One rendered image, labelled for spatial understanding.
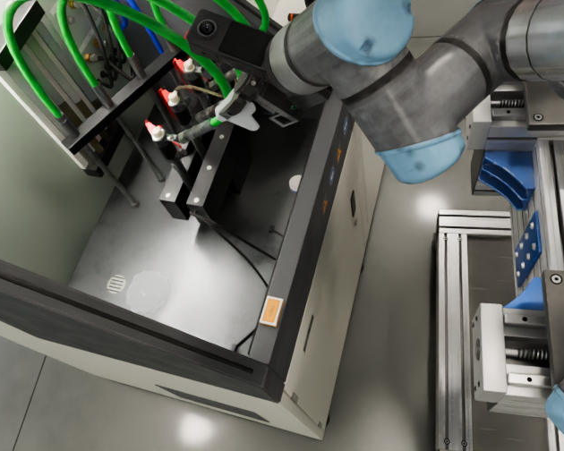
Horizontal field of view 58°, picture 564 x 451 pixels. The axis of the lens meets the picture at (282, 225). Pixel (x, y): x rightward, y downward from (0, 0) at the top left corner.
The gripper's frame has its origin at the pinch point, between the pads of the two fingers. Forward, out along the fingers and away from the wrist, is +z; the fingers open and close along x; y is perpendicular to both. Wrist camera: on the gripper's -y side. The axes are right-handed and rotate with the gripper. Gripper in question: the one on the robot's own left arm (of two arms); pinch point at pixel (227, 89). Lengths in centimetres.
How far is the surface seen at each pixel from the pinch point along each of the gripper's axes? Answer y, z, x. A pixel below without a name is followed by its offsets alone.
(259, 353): 26.5, 10.6, -33.6
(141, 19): -14.3, -3.3, 0.7
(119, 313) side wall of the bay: 1.7, 8.0, -35.7
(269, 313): 25.7, 11.7, -26.9
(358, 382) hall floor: 97, 77, -38
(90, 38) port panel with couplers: -23, 48, 10
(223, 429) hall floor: 66, 95, -72
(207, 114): 2.1, 21.2, 1.3
